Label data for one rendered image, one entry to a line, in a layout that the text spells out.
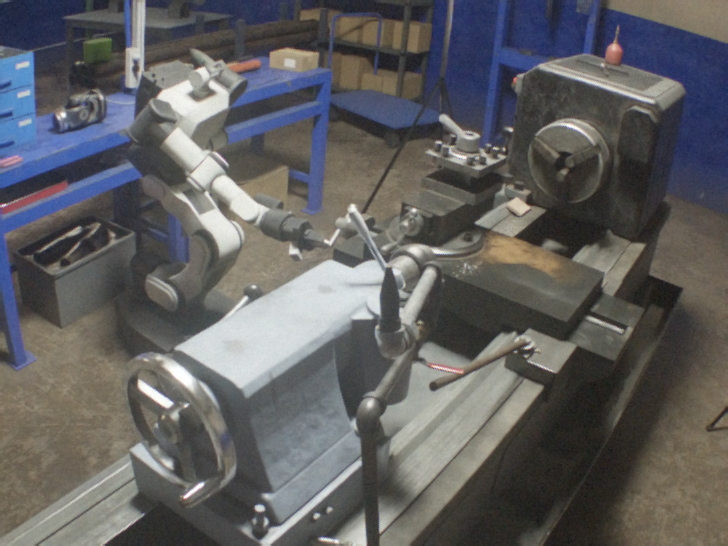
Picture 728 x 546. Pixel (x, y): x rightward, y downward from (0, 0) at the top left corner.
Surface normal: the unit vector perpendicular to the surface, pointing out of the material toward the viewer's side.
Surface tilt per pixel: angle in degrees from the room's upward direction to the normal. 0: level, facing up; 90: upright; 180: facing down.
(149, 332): 0
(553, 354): 0
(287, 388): 82
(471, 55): 90
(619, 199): 90
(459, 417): 0
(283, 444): 70
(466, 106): 90
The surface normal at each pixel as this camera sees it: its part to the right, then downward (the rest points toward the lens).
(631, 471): 0.09, -0.87
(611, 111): -0.55, 0.36
